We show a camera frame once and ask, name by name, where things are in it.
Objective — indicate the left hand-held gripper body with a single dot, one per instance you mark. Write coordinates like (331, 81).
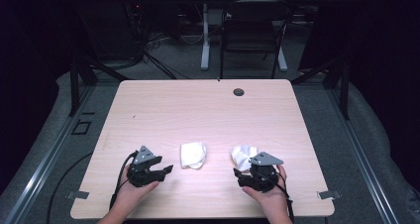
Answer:
(142, 176)

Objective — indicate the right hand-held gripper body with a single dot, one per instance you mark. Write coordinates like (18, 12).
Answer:
(264, 177)

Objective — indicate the white sock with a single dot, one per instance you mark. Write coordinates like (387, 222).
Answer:
(241, 155)
(193, 155)

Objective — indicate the person's left hand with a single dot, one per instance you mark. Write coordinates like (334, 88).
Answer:
(130, 197)

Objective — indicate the person's right hand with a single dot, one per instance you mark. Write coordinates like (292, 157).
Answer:
(272, 201)

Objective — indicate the grey table grommet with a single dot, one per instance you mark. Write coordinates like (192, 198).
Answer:
(238, 92)

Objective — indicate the black metal stand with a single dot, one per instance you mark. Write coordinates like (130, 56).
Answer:
(344, 91)
(75, 85)

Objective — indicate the black folding chair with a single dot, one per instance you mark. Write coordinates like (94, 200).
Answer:
(249, 29)

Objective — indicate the grey metal table bracket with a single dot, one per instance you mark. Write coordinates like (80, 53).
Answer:
(78, 195)
(329, 194)

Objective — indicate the aluminium floor rail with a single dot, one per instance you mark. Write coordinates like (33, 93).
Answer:
(39, 174)
(363, 164)

